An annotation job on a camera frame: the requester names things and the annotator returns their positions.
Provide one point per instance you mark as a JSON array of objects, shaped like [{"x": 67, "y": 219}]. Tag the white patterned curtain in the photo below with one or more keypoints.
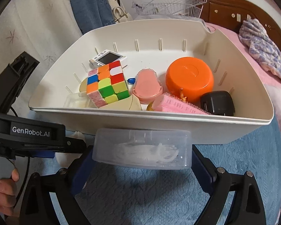
[{"x": 32, "y": 28}]

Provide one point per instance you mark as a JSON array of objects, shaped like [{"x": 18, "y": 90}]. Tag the person's left hand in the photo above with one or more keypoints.
[{"x": 4, "y": 192}]

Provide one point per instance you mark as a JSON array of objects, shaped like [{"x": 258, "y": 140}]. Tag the white device with screen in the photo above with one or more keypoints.
[{"x": 107, "y": 57}]

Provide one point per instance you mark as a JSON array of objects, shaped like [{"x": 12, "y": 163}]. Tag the white plastic bin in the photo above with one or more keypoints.
[{"x": 154, "y": 126}]

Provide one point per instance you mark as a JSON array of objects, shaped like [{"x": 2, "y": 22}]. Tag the multicoloured puzzle cube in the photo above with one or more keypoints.
[{"x": 107, "y": 84}]

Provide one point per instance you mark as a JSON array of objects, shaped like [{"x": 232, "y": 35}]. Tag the pink hair roller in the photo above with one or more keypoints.
[{"x": 178, "y": 105}]

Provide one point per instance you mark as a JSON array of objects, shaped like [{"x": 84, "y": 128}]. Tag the beige wedge-shaped box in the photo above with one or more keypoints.
[{"x": 121, "y": 104}]

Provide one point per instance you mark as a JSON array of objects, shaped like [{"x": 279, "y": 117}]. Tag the black power adapter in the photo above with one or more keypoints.
[{"x": 217, "y": 103}]

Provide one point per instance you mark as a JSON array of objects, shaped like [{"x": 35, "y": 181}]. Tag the pink bed sheet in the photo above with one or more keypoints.
[{"x": 267, "y": 79}]

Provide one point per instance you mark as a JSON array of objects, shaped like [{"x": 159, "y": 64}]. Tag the wooden headboard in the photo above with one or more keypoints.
[{"x": 227, "y": 11}]

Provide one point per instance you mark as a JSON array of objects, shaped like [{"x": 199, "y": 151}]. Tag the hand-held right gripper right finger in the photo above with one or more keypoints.
[{"x": 202, "y": 168}]

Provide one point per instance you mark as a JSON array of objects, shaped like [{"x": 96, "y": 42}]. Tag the floral purple blanket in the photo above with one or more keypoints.
[{"x": 262, "y": 44}]

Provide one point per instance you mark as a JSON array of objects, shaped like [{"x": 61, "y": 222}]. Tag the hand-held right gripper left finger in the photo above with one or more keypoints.
[{"x": 82, "y": 173}]

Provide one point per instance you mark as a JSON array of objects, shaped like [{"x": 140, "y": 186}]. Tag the small blue object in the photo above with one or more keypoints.
[{"x": 131, "y": 80}]

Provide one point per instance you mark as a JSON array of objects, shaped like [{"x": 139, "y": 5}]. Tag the clear plastic box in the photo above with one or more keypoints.
[{"x": 142, "y": 150}]

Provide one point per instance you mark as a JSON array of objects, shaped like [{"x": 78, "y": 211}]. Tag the gold round tin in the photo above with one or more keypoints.
[{"x": 150, "y": 107}]

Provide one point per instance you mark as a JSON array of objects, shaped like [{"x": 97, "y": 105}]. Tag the hanging blue jeans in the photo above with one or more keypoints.
[{"x": 89, "y": 4}]

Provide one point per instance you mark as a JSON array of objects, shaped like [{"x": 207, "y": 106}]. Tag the white handbag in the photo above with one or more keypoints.
[{"x": 119, "y": 14}]

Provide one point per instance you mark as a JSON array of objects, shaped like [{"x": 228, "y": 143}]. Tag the orange round case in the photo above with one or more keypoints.
[{"x": 189, "y": 75}]

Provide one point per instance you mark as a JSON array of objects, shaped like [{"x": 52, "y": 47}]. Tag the pink domed case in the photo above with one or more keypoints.
[{"x": 146, "y": 84}]

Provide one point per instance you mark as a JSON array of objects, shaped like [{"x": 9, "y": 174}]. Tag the blue fleece blanket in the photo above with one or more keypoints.
[{"x": 142, "y": 196}]

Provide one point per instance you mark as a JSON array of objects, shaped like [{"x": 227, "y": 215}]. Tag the clear plastic bag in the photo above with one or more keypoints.
[{"x": 138, "y": 5}]

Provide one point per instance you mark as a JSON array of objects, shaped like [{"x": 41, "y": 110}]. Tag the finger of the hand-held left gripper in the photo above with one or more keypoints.
[{"x": 44, "y": 154}]

